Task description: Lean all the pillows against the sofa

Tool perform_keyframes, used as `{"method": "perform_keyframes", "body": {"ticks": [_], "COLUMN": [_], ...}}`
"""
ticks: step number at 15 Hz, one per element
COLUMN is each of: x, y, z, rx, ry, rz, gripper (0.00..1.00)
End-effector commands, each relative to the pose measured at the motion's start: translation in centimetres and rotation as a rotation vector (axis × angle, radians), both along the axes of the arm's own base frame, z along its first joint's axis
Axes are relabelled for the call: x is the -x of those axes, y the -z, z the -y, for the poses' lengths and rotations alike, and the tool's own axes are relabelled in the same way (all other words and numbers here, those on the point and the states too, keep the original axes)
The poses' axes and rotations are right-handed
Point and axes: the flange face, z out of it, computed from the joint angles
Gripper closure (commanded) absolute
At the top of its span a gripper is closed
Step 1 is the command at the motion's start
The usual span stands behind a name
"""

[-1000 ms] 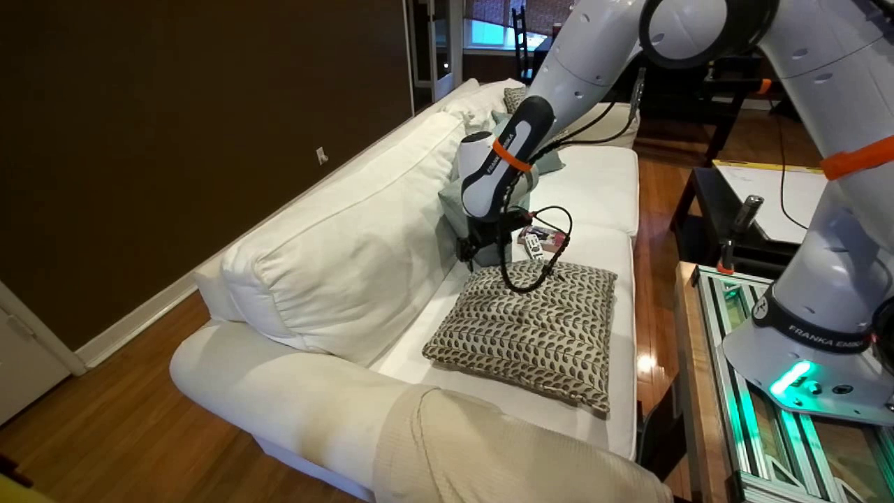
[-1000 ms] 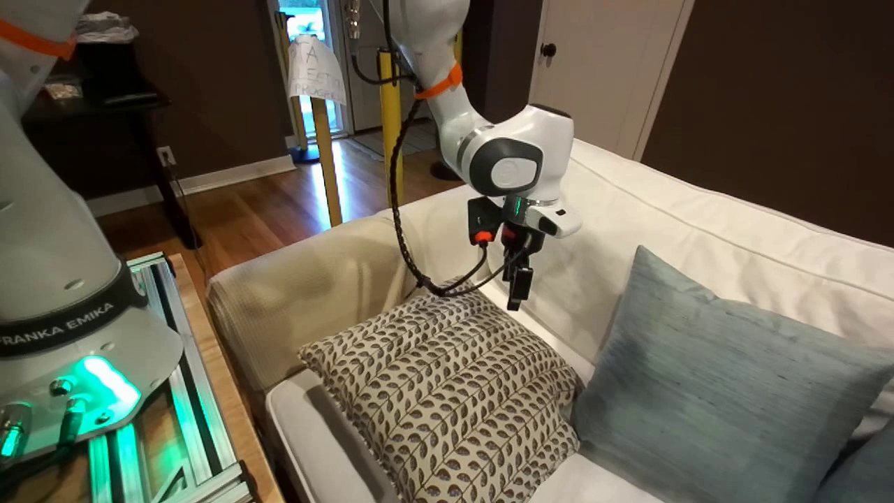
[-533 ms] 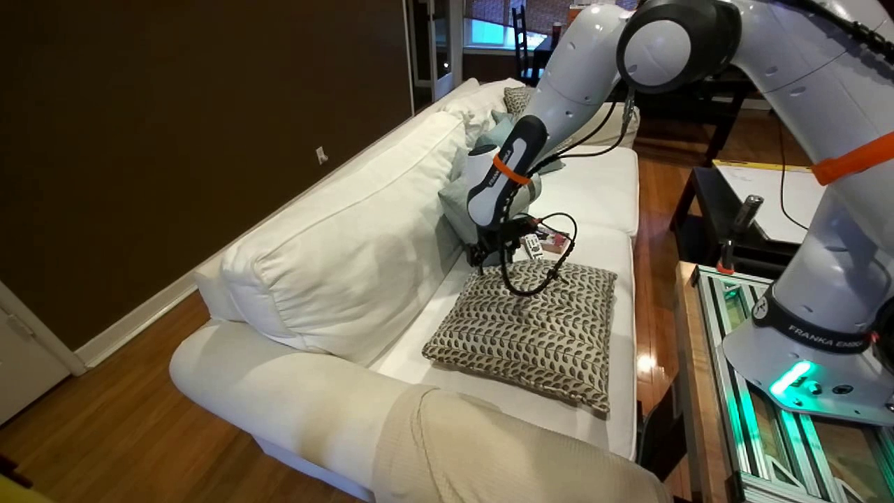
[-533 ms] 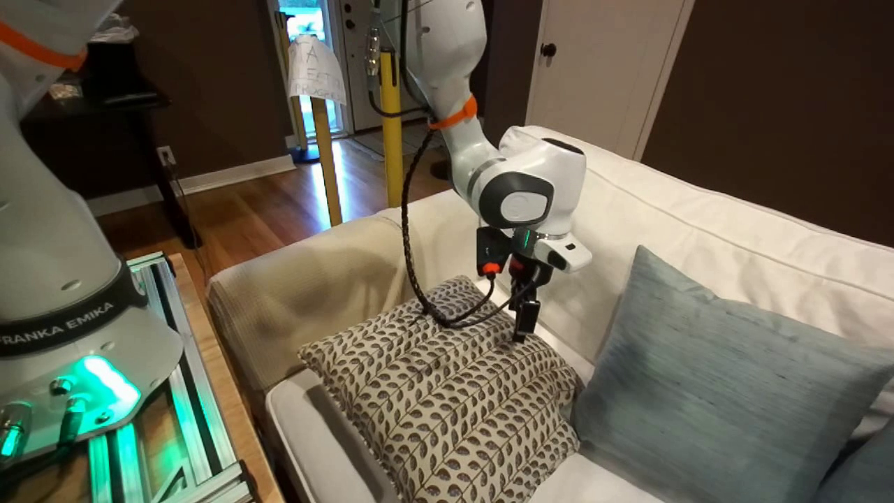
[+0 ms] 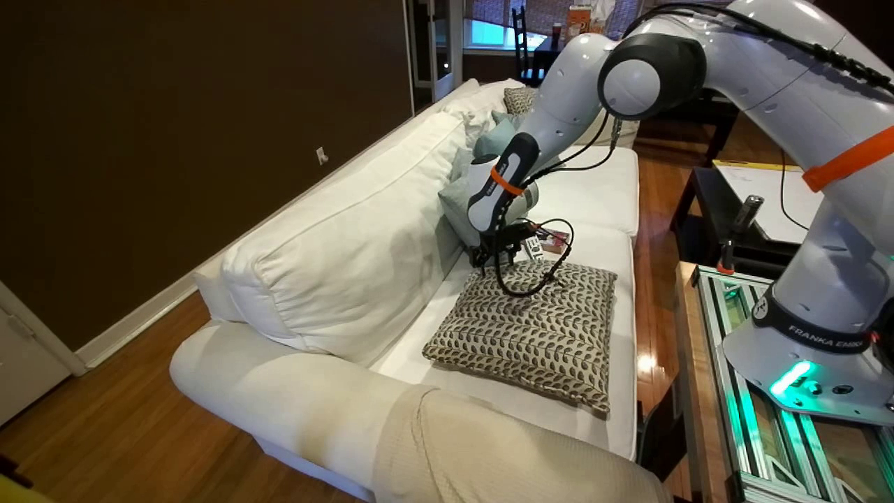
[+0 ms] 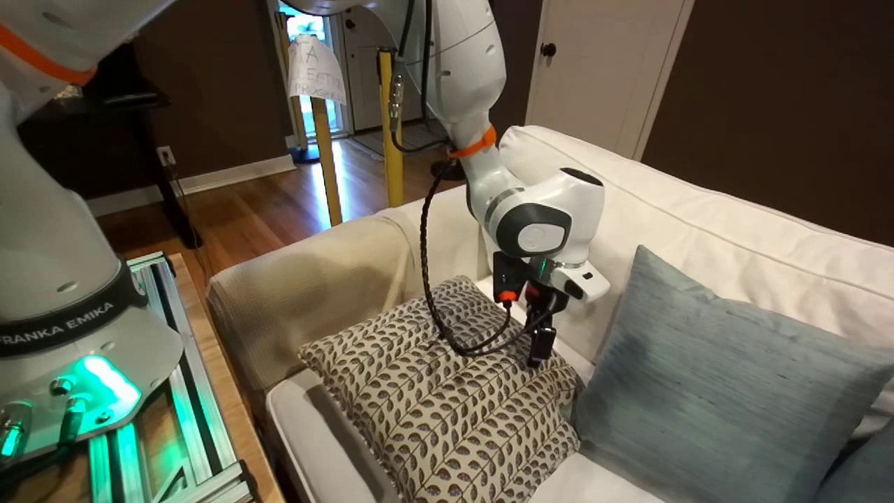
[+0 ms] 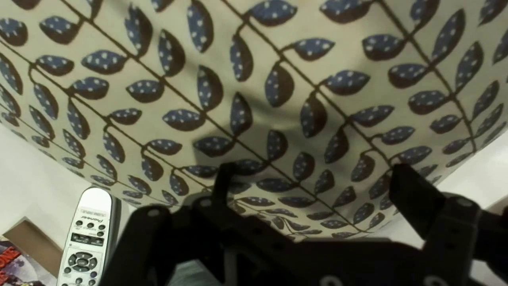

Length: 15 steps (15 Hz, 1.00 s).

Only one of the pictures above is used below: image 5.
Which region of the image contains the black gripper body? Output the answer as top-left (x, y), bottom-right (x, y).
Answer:
top-left (472, 221), bottom-right (527, 275)

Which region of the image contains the large teal silk pillow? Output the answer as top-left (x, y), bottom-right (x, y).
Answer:
top-left (439, 158), bottom-right (546, 253)

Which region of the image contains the leaf pattern pillow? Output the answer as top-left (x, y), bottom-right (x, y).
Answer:
top-left (418, 258), bottom-right (622, 422)

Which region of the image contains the white sofa back cushion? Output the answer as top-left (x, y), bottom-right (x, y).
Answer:
top-left (220, 109), bottom-right (479, 370)

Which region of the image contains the white sofa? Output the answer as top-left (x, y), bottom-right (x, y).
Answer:
top-left (167, 77), bottom-right (648, 503)

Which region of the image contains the small teal silk pillow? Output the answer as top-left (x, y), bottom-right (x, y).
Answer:
top-left (470, 119), bottom-right (525, 169)

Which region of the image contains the black coffee table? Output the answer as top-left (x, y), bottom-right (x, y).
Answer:
top-left (668, 163), bottom-right (814, 283)

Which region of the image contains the black chair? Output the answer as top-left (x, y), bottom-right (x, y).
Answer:
top-left (506, 4), bottom-right (567, 91)

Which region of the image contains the black lever clamp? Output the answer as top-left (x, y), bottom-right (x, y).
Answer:
top-left (713, 193), bottom-right (768, 281)

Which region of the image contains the aluminium mounting frame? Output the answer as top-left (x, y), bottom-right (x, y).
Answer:
top-left (692, 262), bottom-right (894, 503)

